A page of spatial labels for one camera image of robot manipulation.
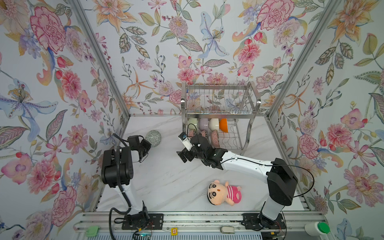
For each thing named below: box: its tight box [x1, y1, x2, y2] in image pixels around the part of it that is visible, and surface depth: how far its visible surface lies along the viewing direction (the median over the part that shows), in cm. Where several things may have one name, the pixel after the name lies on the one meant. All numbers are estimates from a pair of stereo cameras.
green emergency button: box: [317, 222, 331, 234], surface depth 66 cm
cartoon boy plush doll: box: [207, 180, 242, 206], surface depth 78 cm
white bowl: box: [219, 118, 229, 133], surface depth 103 cm
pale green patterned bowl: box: [145, 130, 162, 148], surface depth 106 cm
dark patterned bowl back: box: [211, 129, 220, 148], surface depth 95 cm
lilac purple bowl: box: [199, 118, 209, 131], surface depth 102 cm
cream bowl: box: [209, 118, 219, 131], surface depth 103 cm
